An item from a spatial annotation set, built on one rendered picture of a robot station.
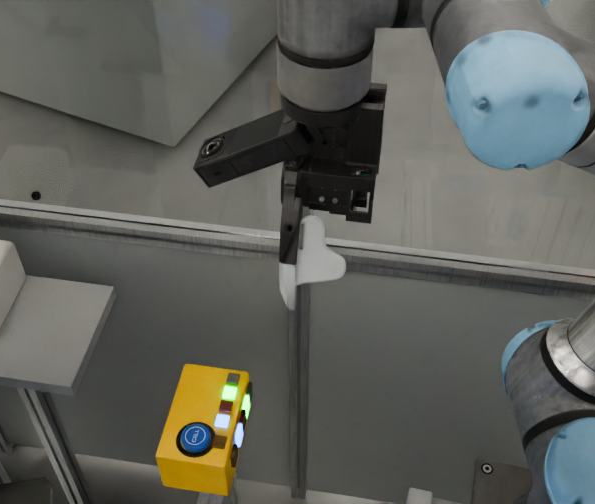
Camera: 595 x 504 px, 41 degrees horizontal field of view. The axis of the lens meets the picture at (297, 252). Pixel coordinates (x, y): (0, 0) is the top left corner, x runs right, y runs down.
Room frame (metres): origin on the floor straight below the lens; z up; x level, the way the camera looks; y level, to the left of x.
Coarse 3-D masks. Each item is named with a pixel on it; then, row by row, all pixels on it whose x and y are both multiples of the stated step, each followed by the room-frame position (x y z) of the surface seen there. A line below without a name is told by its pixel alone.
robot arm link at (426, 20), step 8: (400, 0) 0.51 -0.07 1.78; (408, 0) 0.51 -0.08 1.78; (416, 0) 0.51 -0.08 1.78; (424, 0) 0.50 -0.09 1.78; (432, 0) 0.49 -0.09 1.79; (440, 0) 0.47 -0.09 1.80; (544, 0) 0.51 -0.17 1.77; (400, 8) 0.51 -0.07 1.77; (408, 8) 0.51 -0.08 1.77; (416, 8) 0.51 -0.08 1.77; (424, 8) 0.50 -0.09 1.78; (432, 8) 0.48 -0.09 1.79; (400, 16) 0.51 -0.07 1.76; (408, 16) 0.51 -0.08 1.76; (416, 16) 0.51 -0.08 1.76; (424, 16) 0.49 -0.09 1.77; (432, 16) 0.47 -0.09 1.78; (400, 24) 0.51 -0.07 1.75; (408, 24) 0.51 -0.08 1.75; (416, 24) 0.51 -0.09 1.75; (424, 24) 0.51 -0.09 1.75
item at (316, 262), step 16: (304, 224) 0.50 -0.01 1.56; (320, 224) 0.50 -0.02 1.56; (304, 240) 0.49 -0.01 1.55; (320, 240) 0.49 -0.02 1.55; (304, 256) 0.48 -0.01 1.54; (320, 256) 0.48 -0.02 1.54; (336, 256) 0.48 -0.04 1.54; (288, 272) 0.47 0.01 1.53; (304, 272) 0.48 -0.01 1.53; (320, 272) 0.47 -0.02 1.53; (336, 272) 0.47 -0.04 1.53; (288, 288) 0.47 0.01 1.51; (288, 304) 0.47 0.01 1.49
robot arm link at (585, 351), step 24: (528, 336) 0.61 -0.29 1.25; (552, 336) 0.58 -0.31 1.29; (576, 336) 0.56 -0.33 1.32; (504, 360) 0.60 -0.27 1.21; (528, 360) 0.57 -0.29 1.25; (552, 360) 0.55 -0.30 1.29; (576, 360) 0.54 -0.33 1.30; (504, 384) 0.58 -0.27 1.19; (528, 384) 0.55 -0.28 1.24; (552, 384) 0.53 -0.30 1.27; (576, 384) 0.52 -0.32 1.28; (528, 408) 0.52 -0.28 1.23; (552, 408) 0.51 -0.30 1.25; (576, 408) 0.50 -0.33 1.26
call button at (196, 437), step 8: (192, 424) 0.59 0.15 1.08; (200, 424) 0.59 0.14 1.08; (184, 432) 0.57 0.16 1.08; (192, 432) 0.57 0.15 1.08; (200, 432) 0.57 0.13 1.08; (208, 432) 0.57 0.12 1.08; (184, 440) 0.56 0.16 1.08; (192, 440) 0.56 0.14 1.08; (200, 440) 0.56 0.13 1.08; (208, 440) 0.56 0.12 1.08; (192, 448) 0.55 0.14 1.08; (200, 448) 0.55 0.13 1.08
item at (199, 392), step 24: (192, 384) 0.66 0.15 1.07; (216, 384) 0.66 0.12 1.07; (240, 384) 0.66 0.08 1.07; (192, 408) 0.62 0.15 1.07; (216, 408) 0.62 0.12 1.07; (240, 408) 0.62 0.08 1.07; (168, 432) 0.58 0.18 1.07; (216, 432) 0.58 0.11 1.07; (168, 456) 0.54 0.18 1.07; (192, 456) 0.54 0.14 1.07; (216, 456) 0.54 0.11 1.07; (168, 480) 0.54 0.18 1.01; (192, 480) 0.53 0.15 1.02; (216, 480) 0.53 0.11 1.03
